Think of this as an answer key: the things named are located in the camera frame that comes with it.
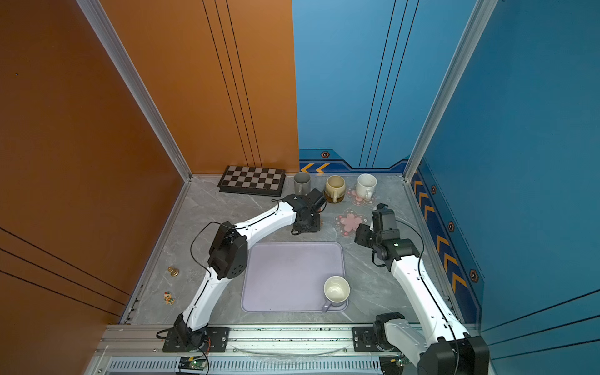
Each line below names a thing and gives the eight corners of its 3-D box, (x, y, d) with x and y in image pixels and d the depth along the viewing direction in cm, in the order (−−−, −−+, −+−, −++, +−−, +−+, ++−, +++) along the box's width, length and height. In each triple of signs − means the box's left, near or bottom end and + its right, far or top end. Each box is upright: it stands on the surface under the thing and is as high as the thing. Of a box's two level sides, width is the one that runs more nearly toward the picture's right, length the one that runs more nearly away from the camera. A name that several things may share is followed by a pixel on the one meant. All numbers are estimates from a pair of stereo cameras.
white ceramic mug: (356, 206, 110) (359, 193, 103) (353, 187, 118) (356, 173, 111) (375, 206, 110) (380, 193, 103) (371, 186, 118) (375, 173, 111)
